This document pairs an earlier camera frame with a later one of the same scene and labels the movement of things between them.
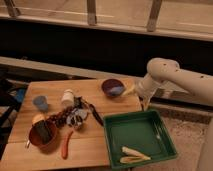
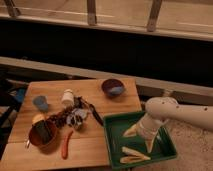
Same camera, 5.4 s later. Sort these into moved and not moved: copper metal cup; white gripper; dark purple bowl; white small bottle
Moved: white gripper
Not moved: white small bottle; copper metal cup; dark purple bowl
